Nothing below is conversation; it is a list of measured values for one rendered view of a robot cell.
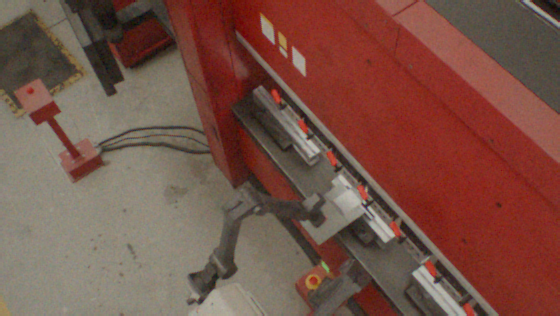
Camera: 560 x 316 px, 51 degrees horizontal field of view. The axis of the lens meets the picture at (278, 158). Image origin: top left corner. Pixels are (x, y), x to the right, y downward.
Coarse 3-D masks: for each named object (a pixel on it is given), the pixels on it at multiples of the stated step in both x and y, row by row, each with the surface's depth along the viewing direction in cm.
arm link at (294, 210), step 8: (256, 192) 212; (264, 200) 210; (272, 200) 216; (280, 200) 223; (296, 200) 239; (256, 208) 204; (264, 208) 206; (272, 208) 217; (280, 208) 222; (288, 208) 227; (296, 208) 232; (304, 208) 239; (288, 216) 232; (296, 216) 235
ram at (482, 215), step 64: (256, 0) 229; (320, 0) 184; (320, 64) 211; (384, 64) 172; (320, 128) 247; (384, 128) 195; (448, 128) 162; (448, 192) 182; (512, 192) 152; (448, 256) 209; (512, 256) 171
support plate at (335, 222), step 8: (328, 192) 271; (336, 192) 271; (344, 192) 271; (328, 200) 269; (320, 208) 268; (328, 208) 267; (360, 208) 267; (328, 216) 265; (336, 216) 265; (344, 216) 265; (352, 216) 265; (304, 224) 264; (328, 224) 264; (336, 224) 263; (344, 224) 263; (312, 232) 262; (320, 232) 262; (328, 232) 262; (320, 240) 260
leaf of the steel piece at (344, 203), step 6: (348, 192) 271; (336, 198) 269; (342, 198) 269; (348, 198) 269; (354, 198) 269; (336, 204) 267; (342, 204) 268; (348, 204) 268; (354, 204) 267; (342, 210) 266; (348, 210) 266
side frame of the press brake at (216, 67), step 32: (192, 0) 241; (224, 0) 252; (192, 32) 254; (224, 32) 267; (192, 64) 288; (224, 64) 284; (256, 64) 300; (224, 96) 304; (224, 128) 325; (224, 160) 357
